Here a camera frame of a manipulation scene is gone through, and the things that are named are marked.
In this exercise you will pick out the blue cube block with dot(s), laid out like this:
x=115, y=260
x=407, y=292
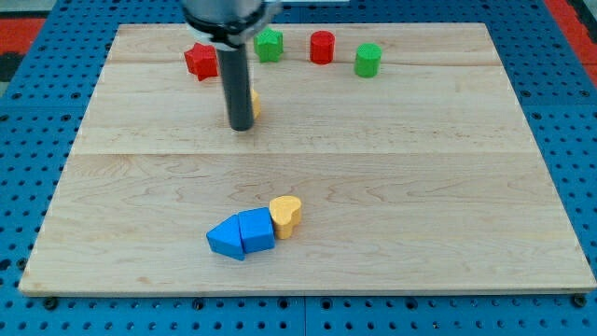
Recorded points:
x=256, y=230

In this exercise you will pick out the wooden board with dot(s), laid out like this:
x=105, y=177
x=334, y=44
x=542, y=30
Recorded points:
x=423, y=180

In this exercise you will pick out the red star block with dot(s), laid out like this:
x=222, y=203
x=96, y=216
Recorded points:
x=201, y=61

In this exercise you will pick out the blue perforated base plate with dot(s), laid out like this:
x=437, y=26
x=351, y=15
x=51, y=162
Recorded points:
x=547, y=55

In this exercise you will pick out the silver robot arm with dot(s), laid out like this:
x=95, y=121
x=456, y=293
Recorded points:
x=227, y=25

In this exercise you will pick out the yellow heart block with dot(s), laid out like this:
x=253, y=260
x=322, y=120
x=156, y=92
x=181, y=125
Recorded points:
x=286, y=214

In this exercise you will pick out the green cylinder block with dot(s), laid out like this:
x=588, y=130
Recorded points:
x=367, y=60

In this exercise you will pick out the green star block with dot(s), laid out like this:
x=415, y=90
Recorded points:
x=269, y=45

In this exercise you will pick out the yellow block behind rod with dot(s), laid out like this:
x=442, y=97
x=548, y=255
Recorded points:
x=256, y=106

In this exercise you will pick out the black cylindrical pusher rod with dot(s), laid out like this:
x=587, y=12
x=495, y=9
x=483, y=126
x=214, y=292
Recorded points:
x=234, y=73

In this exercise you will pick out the blue triangle block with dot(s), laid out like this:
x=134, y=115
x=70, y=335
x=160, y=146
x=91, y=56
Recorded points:
x=225, y=239

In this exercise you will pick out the red cylinder block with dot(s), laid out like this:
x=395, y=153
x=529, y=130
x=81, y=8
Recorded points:
x=322, y=47

